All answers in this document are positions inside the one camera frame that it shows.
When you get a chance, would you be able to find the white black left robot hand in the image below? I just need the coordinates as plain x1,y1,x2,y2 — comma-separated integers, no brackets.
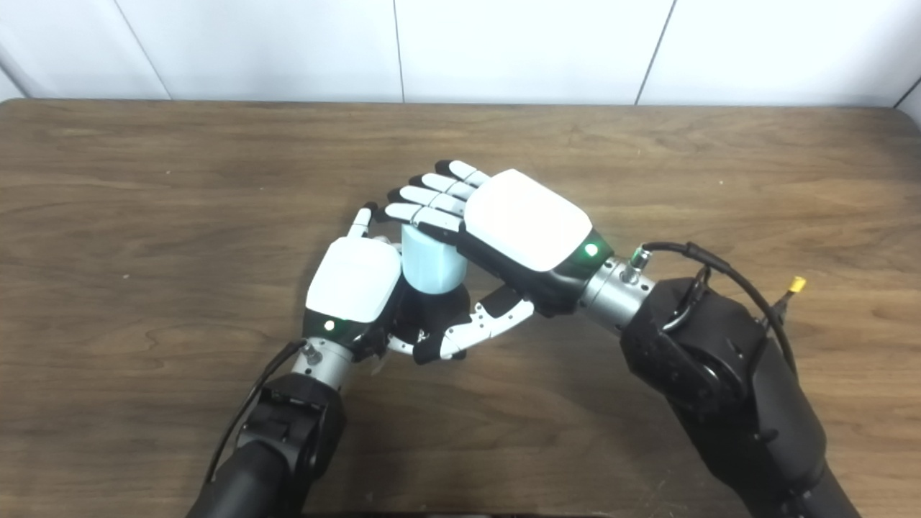
302,201,468,364

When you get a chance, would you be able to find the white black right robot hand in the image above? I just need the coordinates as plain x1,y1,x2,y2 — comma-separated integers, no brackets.
374,160,616,365

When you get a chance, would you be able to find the light-blue short hose cylinder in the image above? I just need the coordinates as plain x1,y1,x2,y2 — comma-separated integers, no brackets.
400,224,468,296

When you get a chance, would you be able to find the black funnel-shaped nozzle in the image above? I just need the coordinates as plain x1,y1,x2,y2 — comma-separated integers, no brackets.
392,284,472,346

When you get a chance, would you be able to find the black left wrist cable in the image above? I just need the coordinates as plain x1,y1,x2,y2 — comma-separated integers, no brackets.
204,338,309,484

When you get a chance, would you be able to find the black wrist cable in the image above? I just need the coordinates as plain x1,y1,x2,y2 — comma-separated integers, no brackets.
630,241,799,375
204,338,309,484

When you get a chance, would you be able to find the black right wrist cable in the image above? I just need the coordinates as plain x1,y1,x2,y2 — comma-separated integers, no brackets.
630,241,799,375

